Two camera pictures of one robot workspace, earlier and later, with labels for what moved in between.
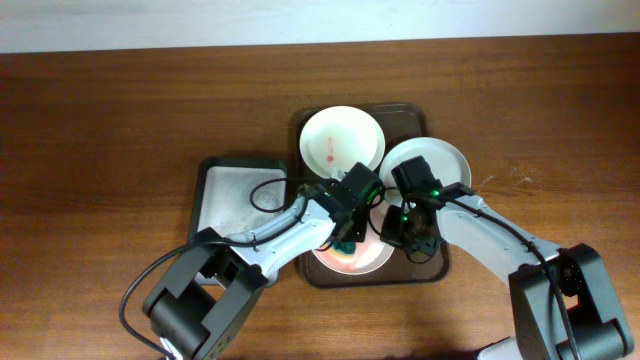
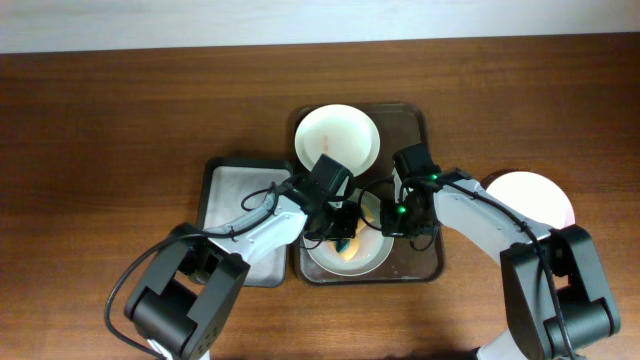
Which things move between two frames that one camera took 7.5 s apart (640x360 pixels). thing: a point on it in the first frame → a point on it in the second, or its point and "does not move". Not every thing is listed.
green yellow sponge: [348, 247] does not move
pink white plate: [369, 254] → [536, 196]
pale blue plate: [447, 163] → [372, 252]
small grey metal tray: [232, 195] does not move
